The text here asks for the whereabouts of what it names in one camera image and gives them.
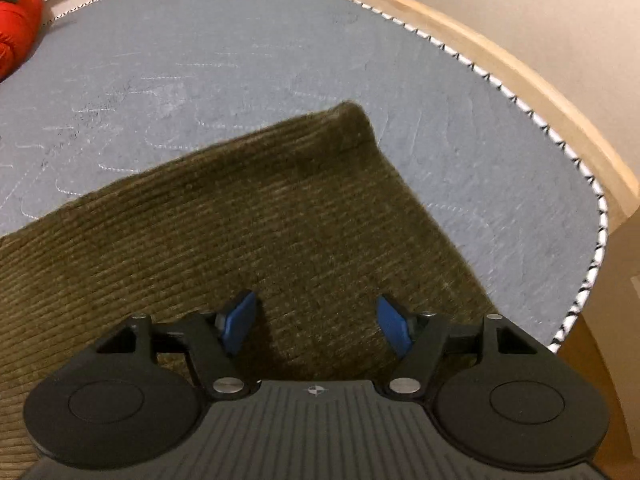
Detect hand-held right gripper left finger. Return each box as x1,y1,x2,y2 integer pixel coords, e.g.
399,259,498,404
95,290,261,402

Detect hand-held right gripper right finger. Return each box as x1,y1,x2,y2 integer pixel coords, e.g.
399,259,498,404
376,294,538,402

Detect olive corduroy pants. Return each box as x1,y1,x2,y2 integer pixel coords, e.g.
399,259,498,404
0,101,503,480

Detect grey quilted mattress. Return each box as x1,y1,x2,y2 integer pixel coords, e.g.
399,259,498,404
0,0,608,353

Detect wooden bed frame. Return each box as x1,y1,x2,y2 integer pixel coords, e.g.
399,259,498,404
42,0,640,480

